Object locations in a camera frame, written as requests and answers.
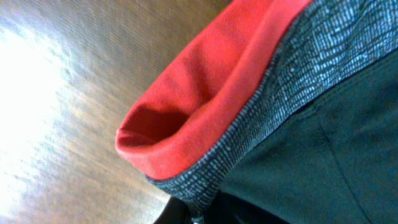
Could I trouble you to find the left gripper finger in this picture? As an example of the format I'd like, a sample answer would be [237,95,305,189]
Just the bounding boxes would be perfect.
[154,197,193,224]

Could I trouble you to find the black leggings with grey-red waistband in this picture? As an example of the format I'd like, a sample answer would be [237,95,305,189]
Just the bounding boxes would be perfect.
[116,0,397,223]

